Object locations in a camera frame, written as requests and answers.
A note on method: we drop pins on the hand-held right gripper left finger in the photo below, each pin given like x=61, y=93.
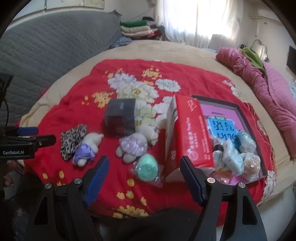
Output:
x=98, y=180

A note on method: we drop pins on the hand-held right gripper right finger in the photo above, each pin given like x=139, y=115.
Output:
x=192, y=183

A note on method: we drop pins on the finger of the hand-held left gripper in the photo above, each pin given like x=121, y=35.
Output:
x=27, y=131
x=44, y=140

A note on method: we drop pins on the leopard print cloth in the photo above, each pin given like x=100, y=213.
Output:
x=72, y=139

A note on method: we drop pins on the small white plush toy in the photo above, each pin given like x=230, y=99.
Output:
x=86, y=148

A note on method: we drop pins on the white yellow snack packet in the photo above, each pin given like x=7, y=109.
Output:
x=218, y=153

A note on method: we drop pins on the red white cardboard box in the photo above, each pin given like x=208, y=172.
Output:
x=187, y=136

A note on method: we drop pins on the white tissue packet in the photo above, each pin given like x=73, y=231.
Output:
x=232, y=160

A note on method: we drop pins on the green egg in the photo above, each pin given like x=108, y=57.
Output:
x=146, y=167

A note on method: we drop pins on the large beige plush toy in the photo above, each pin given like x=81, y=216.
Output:
x=136, y=142

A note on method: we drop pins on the beige item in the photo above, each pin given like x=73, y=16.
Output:
x=251, y=165

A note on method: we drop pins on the teal patterned tissue packet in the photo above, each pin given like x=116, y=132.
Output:
x=246, y=140

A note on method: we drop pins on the grey box tray pink print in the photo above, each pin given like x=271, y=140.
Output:
x=222, y=115

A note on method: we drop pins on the red floral blanket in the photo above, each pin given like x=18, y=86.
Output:
x=81, y=111

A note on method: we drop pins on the dark square box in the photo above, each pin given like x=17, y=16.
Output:
x=120, y=117

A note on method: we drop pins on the grey quilted headboard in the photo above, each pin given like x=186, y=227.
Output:
x=53, y=53

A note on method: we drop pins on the pink quilt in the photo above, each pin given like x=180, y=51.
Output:
x=266, y=97

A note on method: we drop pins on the blue patterned cloth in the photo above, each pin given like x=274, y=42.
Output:
x=120, y=42

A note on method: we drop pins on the beige bed sheet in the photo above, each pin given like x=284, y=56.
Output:
x=185, y=53

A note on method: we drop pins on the green cloth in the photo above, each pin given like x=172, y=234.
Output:
x=253, y=56

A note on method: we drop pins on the stack of folded clothes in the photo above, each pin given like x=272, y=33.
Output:
x=141, y=29

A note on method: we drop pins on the white curtain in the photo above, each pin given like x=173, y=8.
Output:
x=196, y=20

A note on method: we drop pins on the black wall screen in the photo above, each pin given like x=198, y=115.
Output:
x=291, y=59

